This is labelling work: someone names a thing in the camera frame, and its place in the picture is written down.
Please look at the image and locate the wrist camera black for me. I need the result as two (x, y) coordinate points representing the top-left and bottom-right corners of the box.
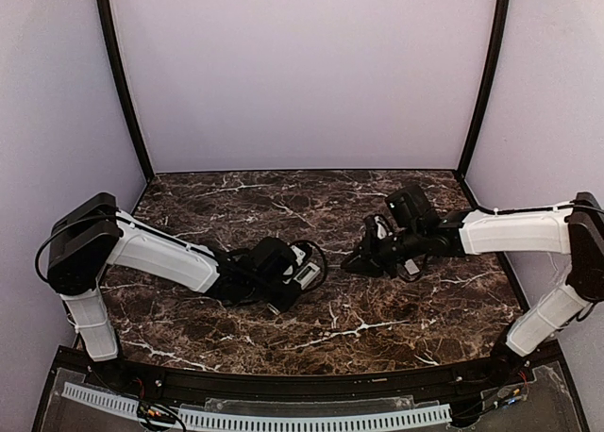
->
(361, 214), (394, 252)
(284, 240), (328, 293)

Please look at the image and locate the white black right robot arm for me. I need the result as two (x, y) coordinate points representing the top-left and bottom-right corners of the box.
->
(341, 185), (603, 357)

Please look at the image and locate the white remote control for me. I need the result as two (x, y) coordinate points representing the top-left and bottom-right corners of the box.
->
(270, 262), (321, 298)

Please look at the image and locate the black corner frame post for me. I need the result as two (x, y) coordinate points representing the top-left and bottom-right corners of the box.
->
(95, 0), (155, 183)

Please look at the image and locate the white remote battery cover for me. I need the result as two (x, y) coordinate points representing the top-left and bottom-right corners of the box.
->
(404, 259), (420, 275)

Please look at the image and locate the white slotted cable duct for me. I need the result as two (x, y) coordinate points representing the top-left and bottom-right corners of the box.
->
(60, 382), (452, 431)

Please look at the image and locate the black right corner post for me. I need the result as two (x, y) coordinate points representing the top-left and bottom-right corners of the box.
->
(456, 0), (510, 178)

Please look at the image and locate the black front mounting rail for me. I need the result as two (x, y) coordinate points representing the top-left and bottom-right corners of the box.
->
(105, 359), (498, 405)

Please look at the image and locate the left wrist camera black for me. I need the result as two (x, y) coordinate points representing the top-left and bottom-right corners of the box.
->
(284, 240), (328, 293)

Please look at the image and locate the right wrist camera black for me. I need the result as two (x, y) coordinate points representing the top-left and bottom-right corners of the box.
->
(361, 214), (394, 252)

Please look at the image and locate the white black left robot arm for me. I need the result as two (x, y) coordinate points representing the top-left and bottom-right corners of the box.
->
(37, 192), (318, 362)

